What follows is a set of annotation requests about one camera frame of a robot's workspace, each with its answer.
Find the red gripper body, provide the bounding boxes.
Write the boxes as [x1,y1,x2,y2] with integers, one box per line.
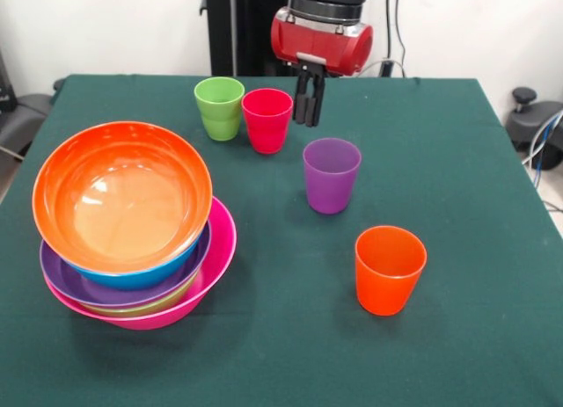
[269,6,375,79]

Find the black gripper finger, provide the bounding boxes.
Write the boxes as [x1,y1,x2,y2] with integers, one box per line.
[293,66,314,126]
[304,70,327,128]

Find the purple cup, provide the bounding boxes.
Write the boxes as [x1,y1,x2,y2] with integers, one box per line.
[302,137,362,215]

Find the pink bowl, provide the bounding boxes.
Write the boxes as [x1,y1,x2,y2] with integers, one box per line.
[42,195,238,331]

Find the orange bowl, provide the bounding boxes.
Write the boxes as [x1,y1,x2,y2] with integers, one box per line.
[32,120,214,274]

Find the blue bowl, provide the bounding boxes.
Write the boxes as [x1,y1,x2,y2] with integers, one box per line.
[56,224,208,292]

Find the green bowl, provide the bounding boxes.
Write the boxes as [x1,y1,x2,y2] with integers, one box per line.
[81,270,203,318]

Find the purple bowl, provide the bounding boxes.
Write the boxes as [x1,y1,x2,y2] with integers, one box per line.
[39,222,213,309]

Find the red cup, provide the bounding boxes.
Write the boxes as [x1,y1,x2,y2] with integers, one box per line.
[241,88,294,155]

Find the green cup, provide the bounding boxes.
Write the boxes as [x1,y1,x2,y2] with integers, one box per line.
[201,112,243,142]
[194,76,245,120]

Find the orange cup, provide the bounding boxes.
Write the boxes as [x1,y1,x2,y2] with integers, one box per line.
[354,224,428,317]

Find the black equipment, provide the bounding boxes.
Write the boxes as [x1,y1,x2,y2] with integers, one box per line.
[0,50,56,162]

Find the dark green tablecloth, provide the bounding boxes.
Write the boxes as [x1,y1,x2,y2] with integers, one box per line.
[0,74,563,407]

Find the black cable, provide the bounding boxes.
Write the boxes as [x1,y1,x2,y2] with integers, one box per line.
[394,0,407,78]
[385,0,393,63]

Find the grey cable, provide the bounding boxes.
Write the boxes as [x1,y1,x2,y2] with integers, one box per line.
[522,110,563,166]

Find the blue cable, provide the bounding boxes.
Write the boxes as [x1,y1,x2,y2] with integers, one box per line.
[532,111,558,175]

